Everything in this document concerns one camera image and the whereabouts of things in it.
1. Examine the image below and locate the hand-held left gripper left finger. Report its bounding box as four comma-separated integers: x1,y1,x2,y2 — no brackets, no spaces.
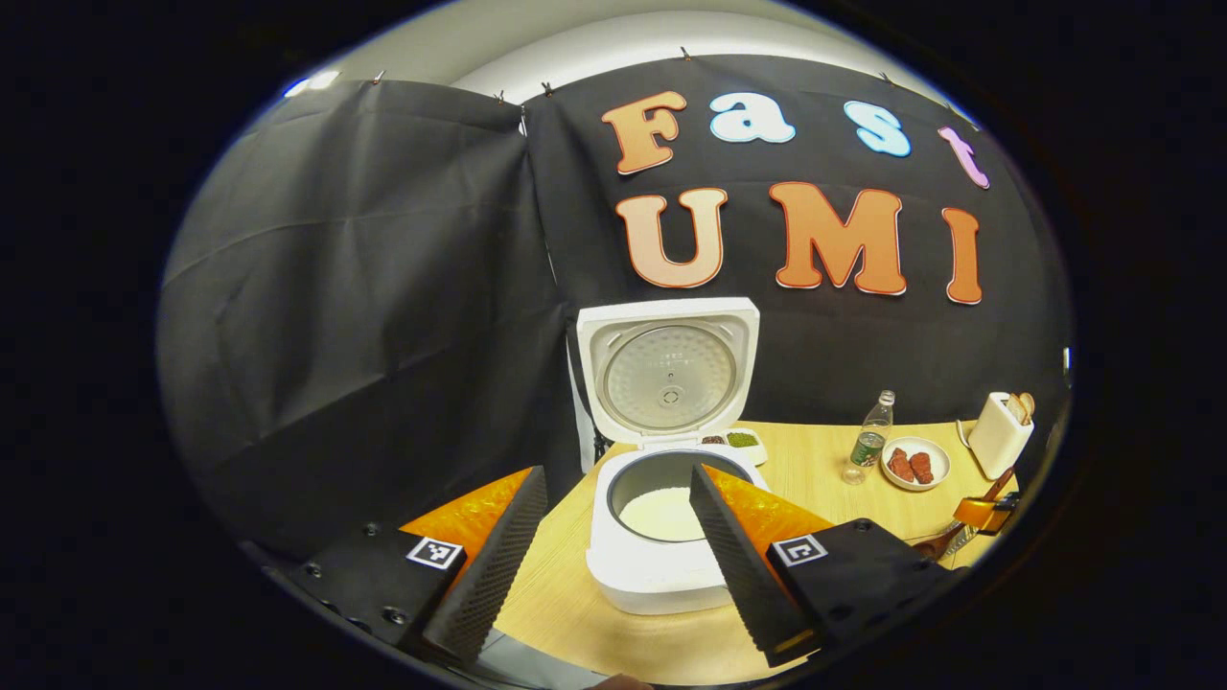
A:
264,466,550,669

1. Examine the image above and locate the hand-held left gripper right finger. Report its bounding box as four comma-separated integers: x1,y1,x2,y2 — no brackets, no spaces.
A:
690,465,969,669

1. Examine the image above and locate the metal wire chopstick holder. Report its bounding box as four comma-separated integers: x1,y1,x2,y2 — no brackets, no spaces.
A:
911,522,988,570

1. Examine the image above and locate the brown wooden spoon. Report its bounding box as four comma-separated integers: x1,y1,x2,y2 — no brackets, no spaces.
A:
911,467,1017,563

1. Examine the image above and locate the white rice cooker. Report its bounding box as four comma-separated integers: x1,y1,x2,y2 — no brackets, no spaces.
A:
575,297,771,616

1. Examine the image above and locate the white rice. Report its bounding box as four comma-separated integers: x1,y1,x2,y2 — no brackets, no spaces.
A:
618,486,710,543

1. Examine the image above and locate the white oval plate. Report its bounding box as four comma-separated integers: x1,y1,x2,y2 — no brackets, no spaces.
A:
880,437,952,493

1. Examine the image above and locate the white toaster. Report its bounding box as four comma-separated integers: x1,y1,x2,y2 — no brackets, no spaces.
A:
966,391,1036,480

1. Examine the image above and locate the clear plastic water bottle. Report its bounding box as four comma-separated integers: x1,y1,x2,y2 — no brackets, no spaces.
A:
849,390,896,469

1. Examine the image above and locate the white divided grain dish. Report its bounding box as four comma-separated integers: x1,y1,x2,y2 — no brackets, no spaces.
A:
698,427,768,467

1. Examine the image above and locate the ceiling light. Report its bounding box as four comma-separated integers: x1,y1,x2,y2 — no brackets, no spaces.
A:
283,69,341,99

